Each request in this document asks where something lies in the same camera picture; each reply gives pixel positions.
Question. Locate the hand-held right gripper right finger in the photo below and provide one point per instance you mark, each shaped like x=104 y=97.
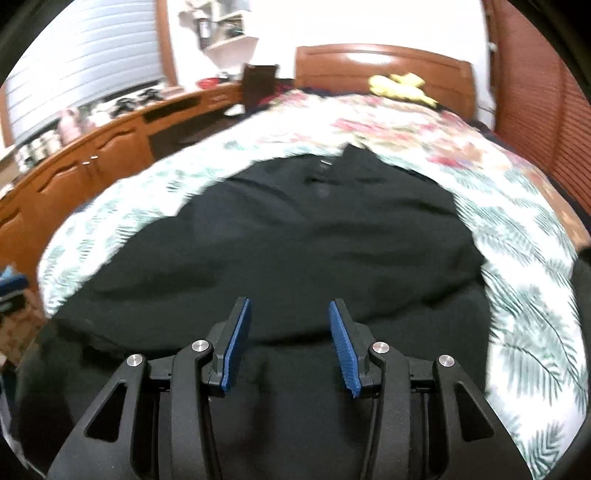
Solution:
x=344 y=355

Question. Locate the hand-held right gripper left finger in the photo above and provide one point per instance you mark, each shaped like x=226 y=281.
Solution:
x=235 y=341

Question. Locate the black buttoned coat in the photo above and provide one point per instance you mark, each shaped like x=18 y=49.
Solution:
x=277 y=254

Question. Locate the leaf-print bedsheet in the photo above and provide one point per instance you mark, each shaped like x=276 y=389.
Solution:
x=531 y=323

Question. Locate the wooden desk cabinet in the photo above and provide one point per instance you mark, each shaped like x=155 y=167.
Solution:
x=69 y=184

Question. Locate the floral blanket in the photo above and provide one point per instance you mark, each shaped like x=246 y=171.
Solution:
x=415 y=134

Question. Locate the red cloth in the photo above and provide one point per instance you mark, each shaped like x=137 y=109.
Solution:
x=277 y=97

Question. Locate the black gripper stand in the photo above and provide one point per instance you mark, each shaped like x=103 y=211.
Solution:
x=124 y=104
x=150 y=97

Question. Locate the dark wooden chair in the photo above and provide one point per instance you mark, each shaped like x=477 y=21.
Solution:
x=258 y=83

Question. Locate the row of white bottles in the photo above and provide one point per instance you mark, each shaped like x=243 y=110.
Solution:
x=39 y=150

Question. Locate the yellow plush toy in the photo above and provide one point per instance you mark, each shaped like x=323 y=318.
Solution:
x=392 y=85

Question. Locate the wooden bed headboard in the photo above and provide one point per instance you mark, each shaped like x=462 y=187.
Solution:
x=346 y=64

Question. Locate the wooden slatted wardrobe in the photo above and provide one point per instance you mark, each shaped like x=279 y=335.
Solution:
x=545 y=115

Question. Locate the grey window blind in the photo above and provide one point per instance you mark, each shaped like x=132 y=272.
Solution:
x=69 y=69

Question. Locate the white wall shelf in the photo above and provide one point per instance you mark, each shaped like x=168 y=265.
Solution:
x=231 y=42

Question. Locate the wooden window frame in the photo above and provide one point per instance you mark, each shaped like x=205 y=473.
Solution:
x=165 y=46

